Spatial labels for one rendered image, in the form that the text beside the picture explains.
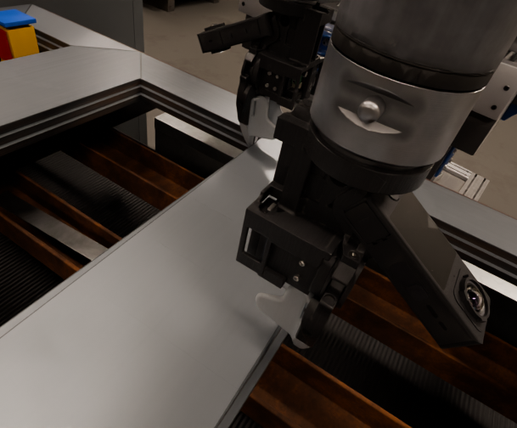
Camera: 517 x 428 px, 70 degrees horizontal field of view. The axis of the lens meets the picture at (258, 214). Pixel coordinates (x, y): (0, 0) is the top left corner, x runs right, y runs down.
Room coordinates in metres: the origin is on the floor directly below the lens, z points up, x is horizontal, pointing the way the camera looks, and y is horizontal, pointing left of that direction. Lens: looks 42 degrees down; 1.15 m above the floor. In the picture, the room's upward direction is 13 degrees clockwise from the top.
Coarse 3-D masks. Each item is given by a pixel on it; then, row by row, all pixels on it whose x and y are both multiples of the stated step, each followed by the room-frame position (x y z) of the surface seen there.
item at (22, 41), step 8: (8, 32) 0.64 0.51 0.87; (16, 32) 0.65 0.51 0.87; (24, 32) 0.66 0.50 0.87; (32, 32) 0.68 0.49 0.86; (8, 40) 0.64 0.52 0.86; (16, 40) 0.65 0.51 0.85; (24, 40) 0.66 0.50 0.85; (32, 40) 0.67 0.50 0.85; (16, 48) 0.64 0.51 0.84; (24, 48) 0.66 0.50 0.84; (32, 48) 0.67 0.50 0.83; (16, 56) 0.64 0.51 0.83
